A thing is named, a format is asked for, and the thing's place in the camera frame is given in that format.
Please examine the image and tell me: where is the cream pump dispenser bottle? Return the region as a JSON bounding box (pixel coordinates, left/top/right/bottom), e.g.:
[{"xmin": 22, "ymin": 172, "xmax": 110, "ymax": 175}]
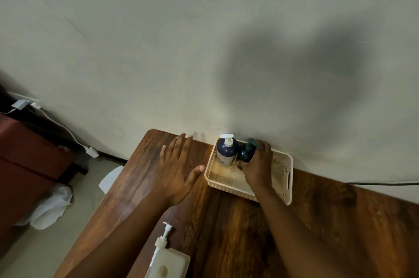
[{"xmin": 144, "ymin": 222, "xmax": 191, "ymax": 278}]

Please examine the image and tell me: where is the person's left hand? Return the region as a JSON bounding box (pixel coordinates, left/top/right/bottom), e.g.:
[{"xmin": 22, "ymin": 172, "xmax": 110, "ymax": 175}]
[{"xmin": 151, "ymin": 133, "xmax": 206, "ymax": 207}]

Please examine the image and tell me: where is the dark green pump bottle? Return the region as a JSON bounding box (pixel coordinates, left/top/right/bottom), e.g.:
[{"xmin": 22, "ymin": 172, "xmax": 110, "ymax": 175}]
[{"xmin": 237, "ymin": 138, "xmax": 260, "ymax": 163}]

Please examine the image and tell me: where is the navy blue pump bottle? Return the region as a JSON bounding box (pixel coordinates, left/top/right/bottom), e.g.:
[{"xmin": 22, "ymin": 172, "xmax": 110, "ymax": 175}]
[{"xmin": 216, "ymin": 134, "xmax": 239, "ymax": 167}]

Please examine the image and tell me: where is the dark red sofa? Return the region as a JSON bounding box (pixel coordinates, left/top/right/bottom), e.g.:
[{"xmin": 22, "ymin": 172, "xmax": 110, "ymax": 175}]
[{"xmin": 0, "ymin": 113, "xmax": 77, "ymax": 255}]

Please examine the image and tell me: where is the cream plastic basket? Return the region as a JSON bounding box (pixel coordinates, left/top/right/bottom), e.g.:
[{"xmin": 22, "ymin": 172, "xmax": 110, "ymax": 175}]
[{"xmin": 204, "ymin": 138, "xmax": 293, "ymax": 206}]

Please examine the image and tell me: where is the white crumpled cloth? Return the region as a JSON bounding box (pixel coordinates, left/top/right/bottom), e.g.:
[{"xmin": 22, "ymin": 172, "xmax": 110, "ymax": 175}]
[{"xmin": 14, "ymin": 184, "xmax": 73, "ymax": 230}]

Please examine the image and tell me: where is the person's right forearm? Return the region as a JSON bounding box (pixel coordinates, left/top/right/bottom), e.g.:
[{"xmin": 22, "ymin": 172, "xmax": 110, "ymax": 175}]
[{"xmin": 251, "ymin": 184, "xmax": 370, "ymax": 278}]

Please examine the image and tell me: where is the person's right hand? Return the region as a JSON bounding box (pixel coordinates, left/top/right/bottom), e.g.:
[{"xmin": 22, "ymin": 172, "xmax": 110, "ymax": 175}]
[{"xmin": 236, "ymin": 140, "xmax": 273, "ymax": 194}]

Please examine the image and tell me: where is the person's left forearm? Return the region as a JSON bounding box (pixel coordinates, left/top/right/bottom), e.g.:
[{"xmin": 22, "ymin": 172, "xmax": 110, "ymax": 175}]
[{"xmin": 65, "ymin": 189, "xmax": 179, "ymax": 278}]

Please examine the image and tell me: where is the white charger cable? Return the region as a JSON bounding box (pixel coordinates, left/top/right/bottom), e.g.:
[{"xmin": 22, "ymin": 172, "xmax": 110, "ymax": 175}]
[{"xmin": 31, "ymin": 104, "xmax": 90, "ymax": 151}]

